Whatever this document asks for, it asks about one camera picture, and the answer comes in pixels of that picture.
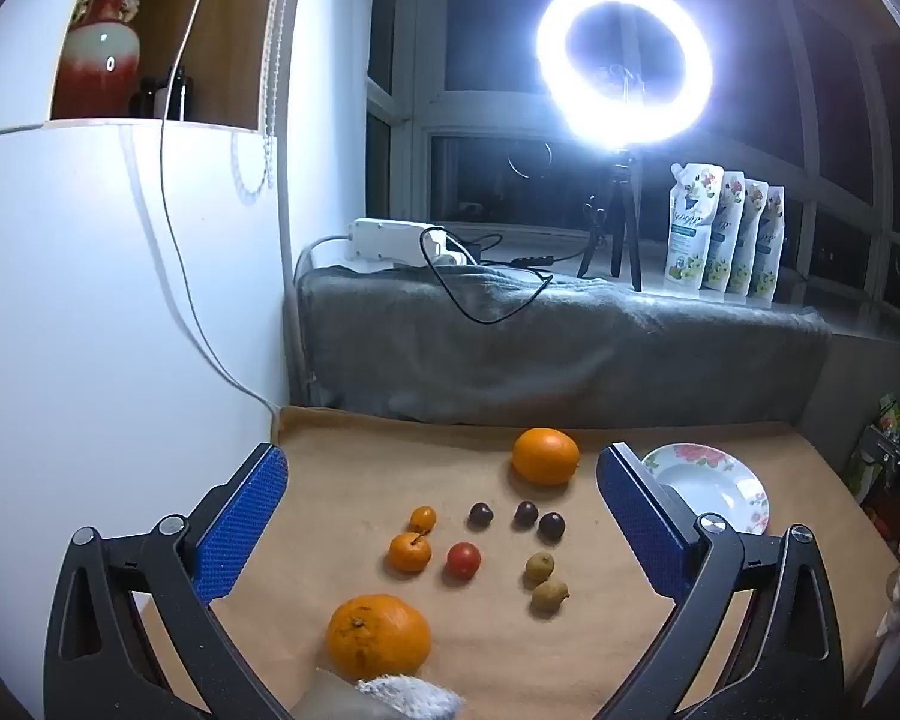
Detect grey fleece blanket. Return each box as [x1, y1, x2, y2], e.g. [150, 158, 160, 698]
[296, 259, 832, 428]

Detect red and white vase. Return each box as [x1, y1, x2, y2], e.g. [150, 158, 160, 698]
[51, 0, 162, 121]

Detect looped black cord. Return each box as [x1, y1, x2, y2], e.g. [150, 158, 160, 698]
[583, 193, 610, 245]

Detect white beaded blind cord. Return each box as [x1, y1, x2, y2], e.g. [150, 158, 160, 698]
[236, 0, 305, 200]

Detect white cabinet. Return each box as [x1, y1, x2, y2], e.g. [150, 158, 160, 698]
[0, 0, 368, 691]

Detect dark bottle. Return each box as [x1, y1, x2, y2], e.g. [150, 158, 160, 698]
[131, 77, 162, 119]
[166, 67, 194, 121]

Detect white floral refill pouch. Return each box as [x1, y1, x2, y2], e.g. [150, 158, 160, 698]
[709, 170, 746, 293]
[727, 178, 768, 296]
[750, 186, 786, 299]
[666, 163, 723, 295]

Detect grey white knitted cloth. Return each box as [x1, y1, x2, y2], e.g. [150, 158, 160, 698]
[292, 666, 466, 720]

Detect black cable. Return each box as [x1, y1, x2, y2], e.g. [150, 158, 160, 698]
[420, 227, 593, 325]

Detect rough-skinned large orange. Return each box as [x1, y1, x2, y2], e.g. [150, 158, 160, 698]
[325, 594, 431, 680]

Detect white floral plate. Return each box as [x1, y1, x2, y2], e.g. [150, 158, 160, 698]
[640, 442, 770, 537]

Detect white ring light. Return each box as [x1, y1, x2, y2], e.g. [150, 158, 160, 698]
[536, 0, 713, 136]

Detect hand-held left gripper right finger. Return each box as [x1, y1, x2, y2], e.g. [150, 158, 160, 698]
[596, 442, 845, 720]

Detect smooth large orange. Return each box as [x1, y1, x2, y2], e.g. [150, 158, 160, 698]
[511, 427, 581, 486]

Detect green snack packet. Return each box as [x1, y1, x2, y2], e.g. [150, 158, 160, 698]
[855, 394, 900, 500]

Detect tan table cloth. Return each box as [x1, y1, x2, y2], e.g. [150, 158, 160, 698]
[131, 405, 900, 720]

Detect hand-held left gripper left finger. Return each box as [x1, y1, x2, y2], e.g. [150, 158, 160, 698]
[43, 442, 293, 720]

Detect white power strip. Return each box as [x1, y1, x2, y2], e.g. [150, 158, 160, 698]
[347, 217, 470, 269]

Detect small tangerine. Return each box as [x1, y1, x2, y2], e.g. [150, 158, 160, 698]
[388, 531, 432, 575]

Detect red cherry tomato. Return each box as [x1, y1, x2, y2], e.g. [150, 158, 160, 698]
[446, 541, 482, 581]

